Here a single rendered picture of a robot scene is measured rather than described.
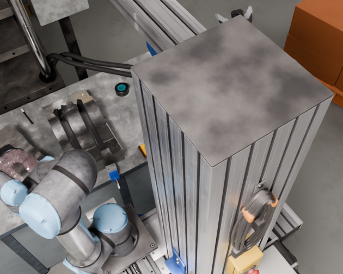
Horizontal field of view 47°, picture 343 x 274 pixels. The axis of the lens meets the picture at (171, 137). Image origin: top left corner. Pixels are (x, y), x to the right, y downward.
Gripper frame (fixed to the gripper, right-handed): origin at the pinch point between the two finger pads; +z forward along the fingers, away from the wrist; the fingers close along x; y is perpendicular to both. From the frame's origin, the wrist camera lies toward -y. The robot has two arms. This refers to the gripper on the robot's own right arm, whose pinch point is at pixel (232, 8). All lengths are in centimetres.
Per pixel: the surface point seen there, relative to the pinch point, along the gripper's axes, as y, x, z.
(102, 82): 56, -75, 28
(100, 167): 53, -76, -32
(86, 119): 45, -81, -6
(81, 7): 26, -77, 61
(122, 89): 54, -62, 18
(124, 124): 58, -64, -5
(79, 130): 46, -85, -12
